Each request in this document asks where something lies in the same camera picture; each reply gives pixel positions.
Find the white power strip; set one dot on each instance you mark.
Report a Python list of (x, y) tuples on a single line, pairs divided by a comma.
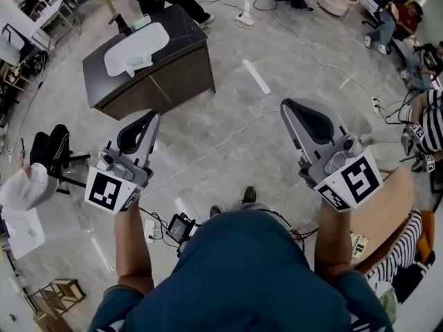
[(244, 18), (376, 104), (154, 230)]

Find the pale bar of soap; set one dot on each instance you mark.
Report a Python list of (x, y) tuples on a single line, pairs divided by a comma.
[(136, 61)]

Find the person's dark shoe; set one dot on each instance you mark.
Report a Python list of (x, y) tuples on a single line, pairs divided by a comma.
[(249, 194), (215, 211)]

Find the dark vanity cabinet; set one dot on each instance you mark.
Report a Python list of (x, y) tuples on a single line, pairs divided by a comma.
[(155, 78)]

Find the person's teal shirt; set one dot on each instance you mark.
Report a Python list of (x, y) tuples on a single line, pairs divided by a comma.
[(242, 275)]

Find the white table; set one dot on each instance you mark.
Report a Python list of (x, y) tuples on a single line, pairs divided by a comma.
[(45, 16)]

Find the person's right forearm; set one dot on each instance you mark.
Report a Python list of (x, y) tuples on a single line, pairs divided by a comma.
[(332, 240)]

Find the person's left forearm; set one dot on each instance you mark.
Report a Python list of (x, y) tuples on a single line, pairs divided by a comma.
[(133, 247)]

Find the white soap dish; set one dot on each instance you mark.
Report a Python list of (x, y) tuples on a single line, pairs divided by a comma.
[(140, 68)]

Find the black device with screen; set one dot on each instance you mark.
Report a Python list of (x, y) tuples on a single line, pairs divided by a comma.
[(178, 228)]

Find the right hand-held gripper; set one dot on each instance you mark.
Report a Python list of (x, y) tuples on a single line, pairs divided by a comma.
[(356, 178)]

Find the wooden shelf rack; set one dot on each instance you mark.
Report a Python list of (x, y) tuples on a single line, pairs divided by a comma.
[(55, 297)]

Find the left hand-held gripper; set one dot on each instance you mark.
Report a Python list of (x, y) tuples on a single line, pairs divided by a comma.
[(104, 192)]

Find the white sink basin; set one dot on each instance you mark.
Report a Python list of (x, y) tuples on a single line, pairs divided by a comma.
[(138, 45)]

